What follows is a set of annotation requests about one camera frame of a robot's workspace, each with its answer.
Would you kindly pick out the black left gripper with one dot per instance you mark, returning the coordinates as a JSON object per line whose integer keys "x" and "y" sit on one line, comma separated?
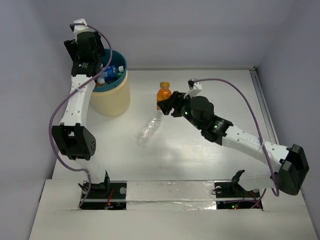
{"x": 69, "y": 46}

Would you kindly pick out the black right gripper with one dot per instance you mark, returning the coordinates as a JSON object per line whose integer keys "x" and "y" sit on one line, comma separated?
{"x": 174, "y": 101}

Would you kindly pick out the small orange juice bottle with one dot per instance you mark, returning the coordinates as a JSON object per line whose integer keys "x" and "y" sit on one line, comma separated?
{"x": 164, "y": 92}

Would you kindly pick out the clear bottle white cap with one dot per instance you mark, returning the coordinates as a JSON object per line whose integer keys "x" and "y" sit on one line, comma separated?
{"x": 149, "y": 129}

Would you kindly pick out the clear unlabelled plastic bottle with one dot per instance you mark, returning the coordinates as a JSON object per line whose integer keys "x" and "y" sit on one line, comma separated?
{"x": 103, "y": 81}

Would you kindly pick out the small blue label water bottle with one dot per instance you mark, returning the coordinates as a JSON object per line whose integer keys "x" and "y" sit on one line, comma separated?
{"x": 111, "y": 71}

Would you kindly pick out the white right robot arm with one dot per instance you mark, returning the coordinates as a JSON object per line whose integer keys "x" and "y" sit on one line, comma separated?
{"x": 289, "y": 164}

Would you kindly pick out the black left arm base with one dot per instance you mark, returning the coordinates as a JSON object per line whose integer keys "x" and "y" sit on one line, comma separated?
{"x": 107, "y": 195}

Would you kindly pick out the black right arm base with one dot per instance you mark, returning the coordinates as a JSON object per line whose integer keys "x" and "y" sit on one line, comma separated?
{"x": 231, "y": 196}

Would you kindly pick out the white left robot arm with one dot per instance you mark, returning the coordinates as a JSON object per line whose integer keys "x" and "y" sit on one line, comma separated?
{"x": 71, "y": 136}

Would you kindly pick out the cream bin with teal rim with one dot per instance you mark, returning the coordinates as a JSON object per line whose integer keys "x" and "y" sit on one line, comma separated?
{"x": 113, "y": 99}

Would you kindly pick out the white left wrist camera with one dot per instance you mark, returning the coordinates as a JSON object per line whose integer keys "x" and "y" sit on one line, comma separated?
{"x": 79, "y": 26}

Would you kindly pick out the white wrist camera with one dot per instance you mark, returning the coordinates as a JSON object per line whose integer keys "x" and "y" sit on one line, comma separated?
{"x": 79, "y": 26}
{"x": 195, "y": 88}

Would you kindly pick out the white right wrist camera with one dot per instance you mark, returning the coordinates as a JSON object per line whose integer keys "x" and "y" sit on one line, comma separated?
{"x": 195, "y": 88}

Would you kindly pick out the aluminium side rail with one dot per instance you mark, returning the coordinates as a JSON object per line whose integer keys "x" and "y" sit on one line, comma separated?
{"x": 268, "y": 120}

